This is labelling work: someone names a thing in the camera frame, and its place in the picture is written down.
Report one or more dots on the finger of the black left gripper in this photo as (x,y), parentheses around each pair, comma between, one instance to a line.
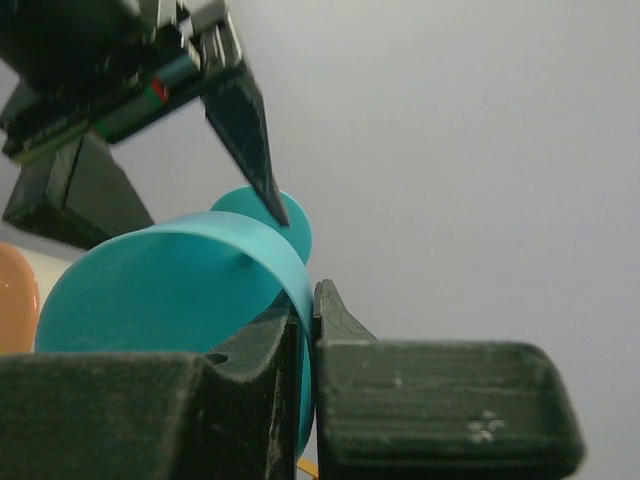
(234,105)

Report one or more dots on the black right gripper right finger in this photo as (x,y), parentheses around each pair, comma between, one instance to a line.
(397,409)

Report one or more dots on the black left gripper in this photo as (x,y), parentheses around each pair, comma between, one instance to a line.
(105,67)

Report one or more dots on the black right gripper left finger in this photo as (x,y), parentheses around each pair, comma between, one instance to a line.
(221,415)

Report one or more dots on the teal plastic goblet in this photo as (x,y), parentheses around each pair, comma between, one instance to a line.
(184,285)

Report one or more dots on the white orange bread box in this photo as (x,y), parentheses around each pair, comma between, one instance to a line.
(27,278)

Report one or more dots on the gold wire glass rack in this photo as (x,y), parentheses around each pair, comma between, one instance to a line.
(308,467)

